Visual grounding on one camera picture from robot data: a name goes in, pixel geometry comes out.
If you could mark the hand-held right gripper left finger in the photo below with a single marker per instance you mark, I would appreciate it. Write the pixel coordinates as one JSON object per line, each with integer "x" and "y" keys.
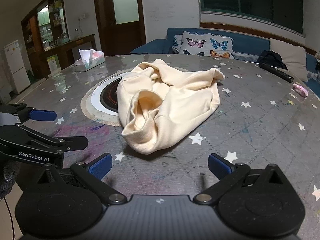
{"x": 100, "y": 165}

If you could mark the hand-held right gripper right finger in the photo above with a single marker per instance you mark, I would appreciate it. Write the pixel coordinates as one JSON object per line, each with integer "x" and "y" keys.
{"x": 220, "y": 166}

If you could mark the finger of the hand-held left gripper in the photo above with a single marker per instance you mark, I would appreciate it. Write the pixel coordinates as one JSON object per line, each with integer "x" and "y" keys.
{"x": 75, "y": 142}
{"x": 42, "y": 115}

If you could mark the cream garment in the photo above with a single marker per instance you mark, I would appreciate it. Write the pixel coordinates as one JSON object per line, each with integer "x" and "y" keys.
{"x": 180, "y": 97}

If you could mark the person's left forearm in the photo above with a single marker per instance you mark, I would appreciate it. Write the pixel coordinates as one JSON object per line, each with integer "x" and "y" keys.
{"x": 8, "y": 177}

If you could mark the grey star print tablecloth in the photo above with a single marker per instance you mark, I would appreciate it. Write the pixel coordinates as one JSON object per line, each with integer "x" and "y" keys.
{"x": 250, "y": 135}

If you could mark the white green carton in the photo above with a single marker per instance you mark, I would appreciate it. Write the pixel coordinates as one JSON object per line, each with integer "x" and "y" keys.
{"x": 53, "y": 64}

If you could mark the white fridge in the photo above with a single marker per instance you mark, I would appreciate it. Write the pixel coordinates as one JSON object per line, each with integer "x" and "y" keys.
{"x": 15, "y": 65}

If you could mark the black round induction cooktop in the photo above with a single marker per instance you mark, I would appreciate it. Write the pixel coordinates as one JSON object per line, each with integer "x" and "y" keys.
{"x": 108, "y": 96}

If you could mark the dark wooden display cabinet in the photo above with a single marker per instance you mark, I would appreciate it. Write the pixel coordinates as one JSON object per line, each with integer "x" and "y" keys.
{"x": 66, "y": 50}

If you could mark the tissue box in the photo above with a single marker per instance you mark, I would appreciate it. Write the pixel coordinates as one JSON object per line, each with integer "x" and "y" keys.
{"x": 95, "y": 60}

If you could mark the long black bar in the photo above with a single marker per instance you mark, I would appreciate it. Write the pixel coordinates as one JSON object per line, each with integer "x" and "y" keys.
{"x": 277, "y": 72}

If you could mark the pink crumpled wrapper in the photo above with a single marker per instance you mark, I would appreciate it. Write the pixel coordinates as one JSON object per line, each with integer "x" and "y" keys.
{"x": 300, "y": 90}

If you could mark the wooden door with glass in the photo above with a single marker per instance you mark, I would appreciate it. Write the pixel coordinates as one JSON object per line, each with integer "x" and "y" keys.
{"x": 125, "y": 37}

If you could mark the black bag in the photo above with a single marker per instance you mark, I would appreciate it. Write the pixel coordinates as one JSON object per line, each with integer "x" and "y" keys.
{"x": 271, "y": 56}

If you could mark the large butterfly print pillow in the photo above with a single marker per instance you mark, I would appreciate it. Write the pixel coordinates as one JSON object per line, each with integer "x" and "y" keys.
{"x": 207, "y": 45}

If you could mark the blue sofa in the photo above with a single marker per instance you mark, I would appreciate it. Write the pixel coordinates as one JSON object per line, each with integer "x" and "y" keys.
{"x": 250, "y": 42}

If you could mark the small butterfly print pillow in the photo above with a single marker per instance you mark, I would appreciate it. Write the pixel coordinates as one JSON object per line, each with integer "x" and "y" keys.
{"x": 176, "y": 43}

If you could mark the beige pillow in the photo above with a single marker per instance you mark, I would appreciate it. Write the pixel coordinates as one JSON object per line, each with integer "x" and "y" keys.
{"x": 290, "y": 55}

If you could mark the dark window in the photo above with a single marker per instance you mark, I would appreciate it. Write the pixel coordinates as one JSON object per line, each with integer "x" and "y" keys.
{"x": 250, "y": 0}

